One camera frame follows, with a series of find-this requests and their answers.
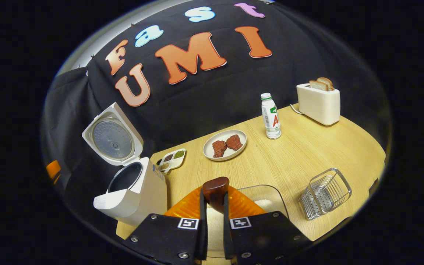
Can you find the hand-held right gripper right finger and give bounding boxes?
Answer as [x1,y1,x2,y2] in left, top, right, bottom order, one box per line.
[223,186,314,265]

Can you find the white rice cooker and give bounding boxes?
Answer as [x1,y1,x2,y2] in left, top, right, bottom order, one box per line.
[82,102,169,227]

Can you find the brown wooden spoon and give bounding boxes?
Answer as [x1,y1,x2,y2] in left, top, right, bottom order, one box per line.
[202,176,230,215]

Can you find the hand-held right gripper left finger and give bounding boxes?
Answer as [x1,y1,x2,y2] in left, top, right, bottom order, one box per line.
[122,186,208,265]

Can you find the white divided seasoning tray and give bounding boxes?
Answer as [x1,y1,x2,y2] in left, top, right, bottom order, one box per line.
[156,148,187,174]

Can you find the white drink bottle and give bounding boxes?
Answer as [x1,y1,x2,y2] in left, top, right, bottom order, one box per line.
[260,92,282,140]

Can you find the black backdrop cloth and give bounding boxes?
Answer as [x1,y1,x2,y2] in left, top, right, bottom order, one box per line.
[41,0,393,225]

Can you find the white toaster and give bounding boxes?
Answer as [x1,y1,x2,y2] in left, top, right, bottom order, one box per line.
[290,82,341,127]

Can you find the brown meat piece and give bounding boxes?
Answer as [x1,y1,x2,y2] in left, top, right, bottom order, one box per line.
[226,134,244,152]
[212,140,228,158]

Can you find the white round plate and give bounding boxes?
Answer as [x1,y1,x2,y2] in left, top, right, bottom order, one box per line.
[202,129,248,162]

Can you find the toast bread slice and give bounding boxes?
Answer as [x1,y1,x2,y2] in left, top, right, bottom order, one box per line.
[317,77,335,91]
[308,80,331,92]

